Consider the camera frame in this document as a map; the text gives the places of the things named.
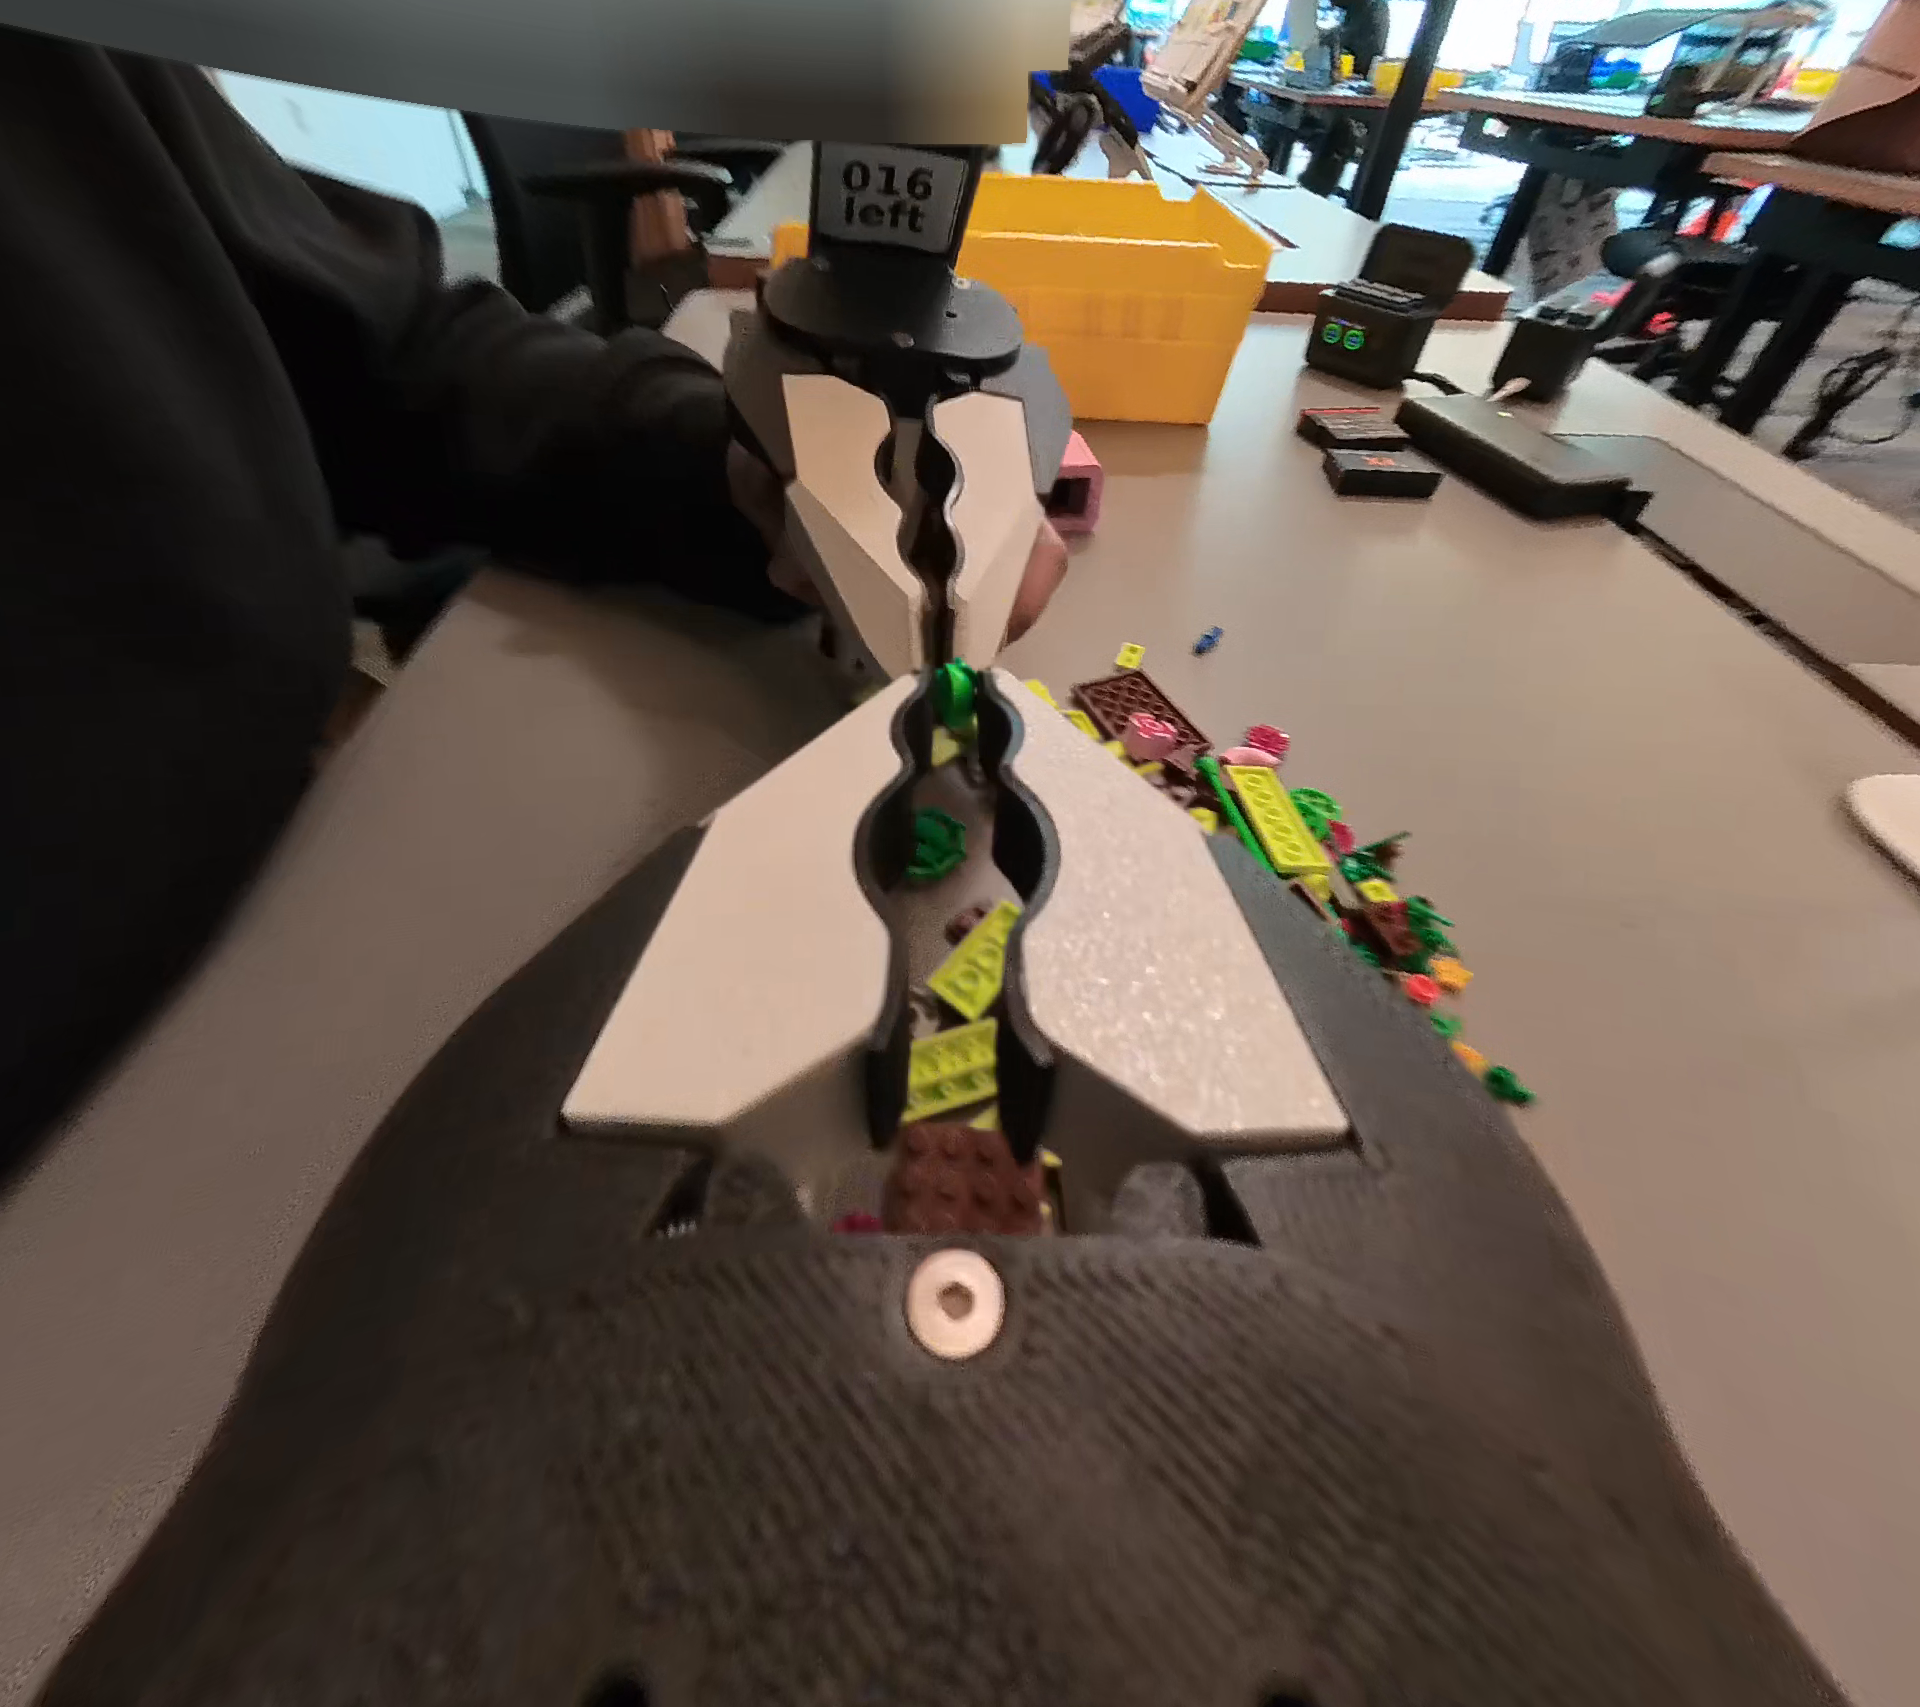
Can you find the brown top background desk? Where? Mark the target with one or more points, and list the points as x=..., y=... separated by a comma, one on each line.
x=1619, y=111

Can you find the black power brick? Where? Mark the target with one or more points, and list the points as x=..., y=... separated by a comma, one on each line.
x=1515, y=455

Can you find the black angular gadget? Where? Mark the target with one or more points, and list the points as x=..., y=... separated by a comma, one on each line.
x=1068, y=126

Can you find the black charging case green lights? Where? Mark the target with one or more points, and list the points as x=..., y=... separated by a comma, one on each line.
x=1358, y=337

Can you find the wooden easel stand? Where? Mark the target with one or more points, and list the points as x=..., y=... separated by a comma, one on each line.
x=1186, y=96

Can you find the person's left hand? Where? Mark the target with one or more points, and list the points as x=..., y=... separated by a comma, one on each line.
x=1039, y=584

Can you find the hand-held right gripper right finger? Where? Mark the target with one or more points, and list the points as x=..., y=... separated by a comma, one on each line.
x=1157, y=987

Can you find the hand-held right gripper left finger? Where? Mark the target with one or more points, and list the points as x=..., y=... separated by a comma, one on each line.
x=751, y=974

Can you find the person's left forearm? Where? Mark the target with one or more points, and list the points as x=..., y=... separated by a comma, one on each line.
x=573, y=448

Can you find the person's black jacket torso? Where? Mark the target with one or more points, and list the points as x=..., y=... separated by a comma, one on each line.
x=149, y=536

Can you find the pile of colourful toy bricks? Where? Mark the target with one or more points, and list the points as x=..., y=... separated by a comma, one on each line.
x=1276, y=821

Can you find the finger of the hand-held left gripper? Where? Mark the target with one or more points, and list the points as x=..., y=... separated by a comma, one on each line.
x=840, y=492
x=996, y=492

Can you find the white stand base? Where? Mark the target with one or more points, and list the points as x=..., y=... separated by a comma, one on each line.
x=1893, y=821

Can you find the black office chair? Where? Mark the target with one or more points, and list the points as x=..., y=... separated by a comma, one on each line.
x=615, y=194

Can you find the green leafy toy assembly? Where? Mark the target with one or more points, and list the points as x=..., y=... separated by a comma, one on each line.
x=953, y=695

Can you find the black flat battery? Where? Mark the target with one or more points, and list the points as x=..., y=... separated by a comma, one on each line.
x=1380, y=474
x=1352, y=429

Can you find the pink hollow block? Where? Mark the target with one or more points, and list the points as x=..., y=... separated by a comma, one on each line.
x=1084, y=485

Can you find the brown cardboard box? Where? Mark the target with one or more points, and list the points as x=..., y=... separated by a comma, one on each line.
x=1874, y=86

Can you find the yellow plastic bin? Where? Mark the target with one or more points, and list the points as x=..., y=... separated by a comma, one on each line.
x=1110, y=297

